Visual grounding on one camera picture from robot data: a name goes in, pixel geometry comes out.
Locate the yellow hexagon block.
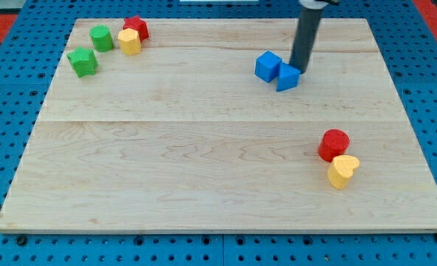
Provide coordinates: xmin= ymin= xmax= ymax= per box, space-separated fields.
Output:
xmin=118 ymin=28 xmax=141 ymax=55

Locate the red star block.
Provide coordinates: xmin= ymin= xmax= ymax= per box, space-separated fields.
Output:
xmin=123 ymin=16 xmax=149 ymax=41

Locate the green star block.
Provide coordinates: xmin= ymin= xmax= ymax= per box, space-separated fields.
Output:
xmin=67 ymin=47 xmax=98 ymax=78

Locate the light wooden board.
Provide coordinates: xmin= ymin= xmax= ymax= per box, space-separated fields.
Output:
xmin=0 ymin=18 xmax=437 ymax=234

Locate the blue cube block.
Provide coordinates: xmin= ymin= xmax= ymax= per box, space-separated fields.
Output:
xmin=254 ymin=51 xmax=282 ymax=83

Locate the blue triangle block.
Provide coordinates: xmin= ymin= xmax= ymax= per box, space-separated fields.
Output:
xmin=276 ymin=63 xmax=301 ymax=92

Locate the red cylinder block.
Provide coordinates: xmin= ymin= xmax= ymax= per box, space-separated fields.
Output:
xmin=317 ymin=129 xmax=350 ymax=162

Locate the yellow heart block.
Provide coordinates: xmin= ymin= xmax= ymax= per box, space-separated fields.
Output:
xmin=327 ymin=155 xmax=360 ymax=190

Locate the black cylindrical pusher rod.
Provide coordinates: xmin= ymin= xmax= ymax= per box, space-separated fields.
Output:
xmin=289 ymin=0 xmax=341 ymax=74

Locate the green cylinder block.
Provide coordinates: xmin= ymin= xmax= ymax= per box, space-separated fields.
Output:
xmin=89 ymin=25 xmax=114 ymax=52

